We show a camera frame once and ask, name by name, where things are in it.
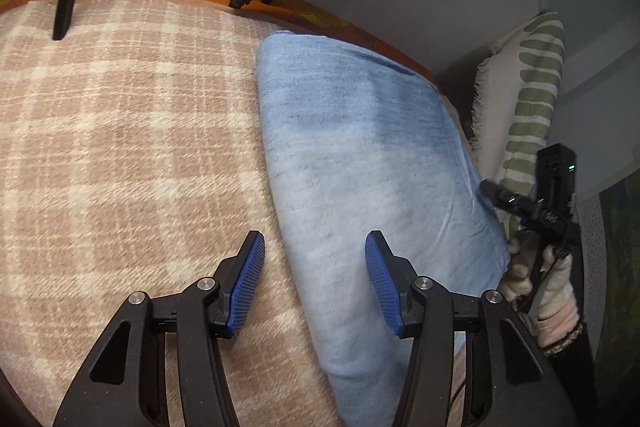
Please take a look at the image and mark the person's right forearm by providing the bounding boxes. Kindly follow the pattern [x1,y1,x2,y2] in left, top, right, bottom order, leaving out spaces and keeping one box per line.
[537,314,601,408]

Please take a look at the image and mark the light blue denim pants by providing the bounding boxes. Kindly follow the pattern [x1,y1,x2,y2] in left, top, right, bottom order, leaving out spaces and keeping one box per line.
[255,31,511,427]

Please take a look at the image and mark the dark green cloth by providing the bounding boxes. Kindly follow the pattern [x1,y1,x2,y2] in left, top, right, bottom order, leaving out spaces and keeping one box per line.
[595,172,640,388]

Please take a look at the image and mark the grey patterned cloth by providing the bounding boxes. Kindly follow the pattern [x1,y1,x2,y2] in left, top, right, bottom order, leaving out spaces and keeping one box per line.
[575,192,608,358]

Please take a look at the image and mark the person's right hand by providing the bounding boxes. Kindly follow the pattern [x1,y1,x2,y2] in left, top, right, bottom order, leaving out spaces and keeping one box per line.
[500,237,576,349]

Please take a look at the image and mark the beige plaid blanket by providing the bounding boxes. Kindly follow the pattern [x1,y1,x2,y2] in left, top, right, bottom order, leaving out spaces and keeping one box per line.
[0,0,481,427]

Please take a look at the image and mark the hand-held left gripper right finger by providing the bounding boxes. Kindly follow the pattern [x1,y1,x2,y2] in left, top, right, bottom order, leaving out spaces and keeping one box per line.
[365,230,566,427]

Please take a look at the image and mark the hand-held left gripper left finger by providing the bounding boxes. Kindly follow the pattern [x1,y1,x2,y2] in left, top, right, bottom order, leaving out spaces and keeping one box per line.
[52,230,266,427]

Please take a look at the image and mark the white green leaf-print pillow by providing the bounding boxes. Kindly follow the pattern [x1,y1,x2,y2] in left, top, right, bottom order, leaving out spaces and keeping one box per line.
[470,12,568,233]

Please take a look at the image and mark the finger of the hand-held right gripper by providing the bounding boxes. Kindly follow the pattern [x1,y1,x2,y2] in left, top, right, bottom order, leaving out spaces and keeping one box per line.
[480,179,538,217]

